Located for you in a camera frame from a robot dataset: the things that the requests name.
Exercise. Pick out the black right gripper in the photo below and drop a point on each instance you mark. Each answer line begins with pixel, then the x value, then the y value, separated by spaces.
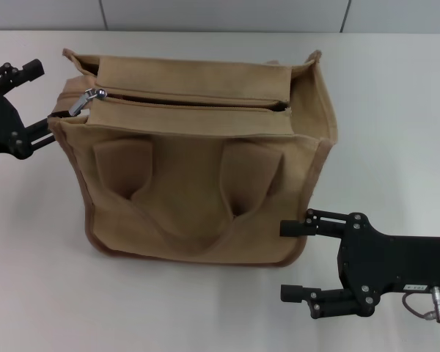
pixel 407 264

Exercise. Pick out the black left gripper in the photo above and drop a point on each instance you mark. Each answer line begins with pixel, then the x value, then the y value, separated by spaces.
pixel 0 124

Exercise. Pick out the silver metal zipper pull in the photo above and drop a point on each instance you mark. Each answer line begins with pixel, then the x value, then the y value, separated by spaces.
pixel 80 104

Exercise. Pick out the khaki canvas food bag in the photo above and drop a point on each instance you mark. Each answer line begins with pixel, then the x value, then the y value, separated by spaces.
pixel 190 183

